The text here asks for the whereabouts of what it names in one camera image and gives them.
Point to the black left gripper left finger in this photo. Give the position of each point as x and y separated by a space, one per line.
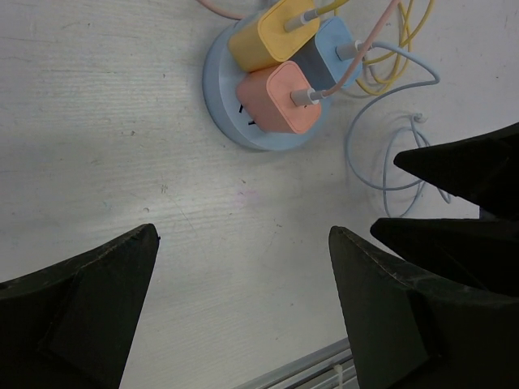
72 324

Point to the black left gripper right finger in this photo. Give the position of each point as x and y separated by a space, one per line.
410 328

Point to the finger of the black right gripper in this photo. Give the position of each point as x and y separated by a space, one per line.
482 170
442 256

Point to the blue charger plug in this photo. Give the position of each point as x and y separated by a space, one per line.
325 58

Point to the pink charger plug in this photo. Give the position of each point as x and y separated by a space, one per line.
266 97

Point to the round blue power socket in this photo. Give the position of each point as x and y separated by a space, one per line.
221 76

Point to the yellow charger plug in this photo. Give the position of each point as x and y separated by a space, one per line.
264 42

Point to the aluminium table edge rail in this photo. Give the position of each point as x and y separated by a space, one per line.
328 367

